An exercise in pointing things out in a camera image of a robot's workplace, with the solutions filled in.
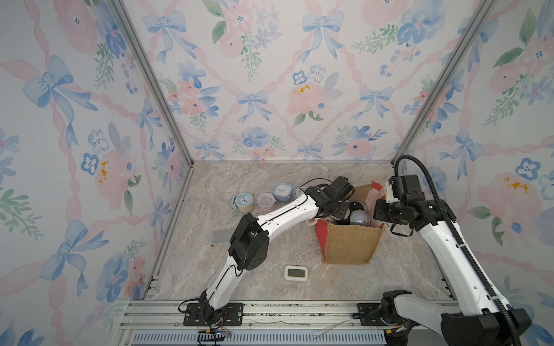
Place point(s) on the blue dome alarm clock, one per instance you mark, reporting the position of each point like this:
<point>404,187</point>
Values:
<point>359,218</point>

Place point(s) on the grey flat panel clock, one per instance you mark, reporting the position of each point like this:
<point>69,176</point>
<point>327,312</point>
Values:
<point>221,236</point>

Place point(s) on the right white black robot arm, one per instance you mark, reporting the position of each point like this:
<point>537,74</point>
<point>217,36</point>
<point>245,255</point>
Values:
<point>483,316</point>

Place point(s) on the black twin-bell alarm clock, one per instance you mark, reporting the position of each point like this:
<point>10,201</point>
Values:
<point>355,205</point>

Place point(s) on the blue twin-bell clock beige base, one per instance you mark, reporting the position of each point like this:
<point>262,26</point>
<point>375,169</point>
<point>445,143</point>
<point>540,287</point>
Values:
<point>243,202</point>

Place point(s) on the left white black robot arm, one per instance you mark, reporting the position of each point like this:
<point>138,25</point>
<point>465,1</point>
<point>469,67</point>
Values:
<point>250,242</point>

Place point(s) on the blue square alarm clock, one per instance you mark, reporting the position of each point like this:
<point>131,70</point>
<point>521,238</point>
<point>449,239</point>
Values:
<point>283,192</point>

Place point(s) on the pink round alarm clock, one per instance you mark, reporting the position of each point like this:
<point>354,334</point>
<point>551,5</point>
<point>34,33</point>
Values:
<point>266,202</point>

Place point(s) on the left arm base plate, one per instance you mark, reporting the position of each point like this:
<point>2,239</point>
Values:
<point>198,315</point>

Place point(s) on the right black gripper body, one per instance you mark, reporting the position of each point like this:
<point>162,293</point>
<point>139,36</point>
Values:
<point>387,211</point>

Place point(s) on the white digital clock front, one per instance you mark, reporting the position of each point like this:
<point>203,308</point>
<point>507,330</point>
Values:
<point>296,273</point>

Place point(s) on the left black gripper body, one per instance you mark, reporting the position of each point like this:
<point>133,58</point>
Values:
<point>340,210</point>

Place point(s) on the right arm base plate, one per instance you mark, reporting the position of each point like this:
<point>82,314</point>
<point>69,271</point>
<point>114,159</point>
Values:
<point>377,315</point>

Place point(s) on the aluminium front rail frame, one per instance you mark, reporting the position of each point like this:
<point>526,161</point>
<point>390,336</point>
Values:
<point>263,323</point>

